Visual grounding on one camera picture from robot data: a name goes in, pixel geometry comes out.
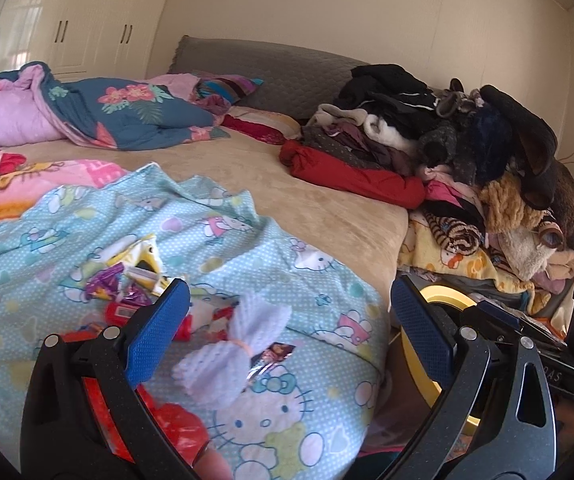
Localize brown striped knit garment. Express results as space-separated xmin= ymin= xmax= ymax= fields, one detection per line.
xmin=424 ymin=210 xmax=484 ymax=256

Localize orange red plastic bag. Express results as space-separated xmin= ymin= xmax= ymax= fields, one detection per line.
xmin=61 ymin=328 xmax=212 ymax=466

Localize blue floral pink quilt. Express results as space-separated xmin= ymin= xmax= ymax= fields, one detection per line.
xmin=0 ymin=62 xmax=229 ymax=151

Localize purple foil wrapper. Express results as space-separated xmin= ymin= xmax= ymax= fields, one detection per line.
xmin=84 ymin=263 xmax=124 ymax=301

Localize pink cartoon blanket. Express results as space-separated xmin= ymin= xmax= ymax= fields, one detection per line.
xmin=0 ymin=159 xmax=127 ymax=221

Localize small purple candy wrapper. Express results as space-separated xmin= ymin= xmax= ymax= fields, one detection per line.
xmin=247 ymin=341 xmax=296 ymax=385

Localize white built-in wardrobe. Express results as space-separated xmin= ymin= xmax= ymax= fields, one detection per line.
xmin=0 ymin=0 xmax=166 ymax=81

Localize striped colourful pillow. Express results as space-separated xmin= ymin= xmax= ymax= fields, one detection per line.
xmin=191 ymin=74 xmax=264 ymax=115

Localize light blue Hello Kitty blanket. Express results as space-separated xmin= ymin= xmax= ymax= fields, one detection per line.
xmin=0 ymin=164 xmax=389 ymax=479

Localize pile of dark clothes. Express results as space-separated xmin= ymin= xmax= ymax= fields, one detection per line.
xmin=297 ymin=64 xmax=574 ymax=250

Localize red candy wrapper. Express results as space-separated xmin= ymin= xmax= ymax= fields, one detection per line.
xmin=103 ymin=284 xmax=236 ymax=342

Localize red folded jacket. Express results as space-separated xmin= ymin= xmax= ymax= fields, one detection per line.
xmin=278 ymin=141 xmax=426 ymax=209

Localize mustard fuzzy garment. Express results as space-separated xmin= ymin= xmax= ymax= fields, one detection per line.
xmin=479 ymin=172 xmax=545 ymax=234

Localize beige bed sheet mattress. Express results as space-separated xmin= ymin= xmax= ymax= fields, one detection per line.
xmin=10 ymin=131 xmax=408 ymax=299

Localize red patterned pillow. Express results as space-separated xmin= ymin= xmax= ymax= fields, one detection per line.
xmin=221 ymin=106 xmax=301 ymax=145

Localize grey padded headboard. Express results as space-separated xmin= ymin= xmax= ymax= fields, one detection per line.
xmin=168 ymin=35 xmax=363 ymax=119

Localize yellow cartoon blanket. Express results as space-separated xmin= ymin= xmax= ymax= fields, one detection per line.
xmin=398 ymin=210 xmax=574 ymax=320

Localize yellow white crumpled wrapper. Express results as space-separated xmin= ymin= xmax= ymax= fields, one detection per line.
xmin=107 ymin=234 xmax=164 ymax=292

